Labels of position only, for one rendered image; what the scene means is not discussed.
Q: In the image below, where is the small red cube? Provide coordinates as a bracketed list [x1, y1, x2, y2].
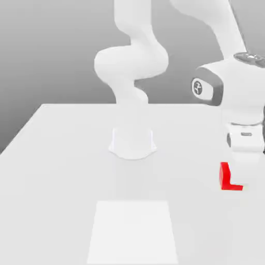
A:
[218, 161, 244, 191]

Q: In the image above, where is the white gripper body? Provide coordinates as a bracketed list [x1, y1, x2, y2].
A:
[229, 152, 261, 185]

